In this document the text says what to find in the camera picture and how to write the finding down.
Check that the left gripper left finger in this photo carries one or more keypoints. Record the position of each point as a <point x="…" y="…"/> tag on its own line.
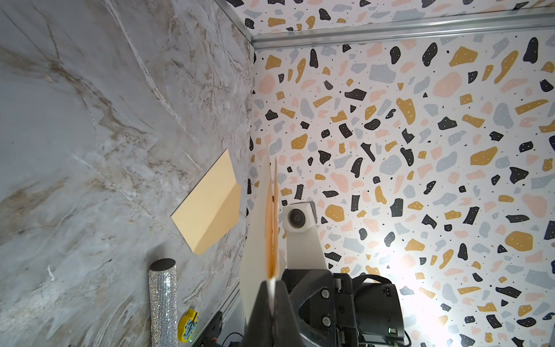
<point x="259" y="332"/>

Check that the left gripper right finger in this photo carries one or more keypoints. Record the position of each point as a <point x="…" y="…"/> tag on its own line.
<point x="285" y="328"/>

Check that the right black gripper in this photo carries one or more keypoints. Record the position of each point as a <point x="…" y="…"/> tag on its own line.
<point x="334" y="309"/>

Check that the beige letter paper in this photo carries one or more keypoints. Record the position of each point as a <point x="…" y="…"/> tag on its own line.
<point x="260" y="263"/>

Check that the yellow envelope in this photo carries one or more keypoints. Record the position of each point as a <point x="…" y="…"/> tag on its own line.
<point x="211" y="209"/>

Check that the glitter tube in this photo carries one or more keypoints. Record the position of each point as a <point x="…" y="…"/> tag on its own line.
<point x="162" y="282"/>

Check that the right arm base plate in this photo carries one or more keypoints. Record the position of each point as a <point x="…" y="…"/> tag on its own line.
<point x="210" y="333"/>

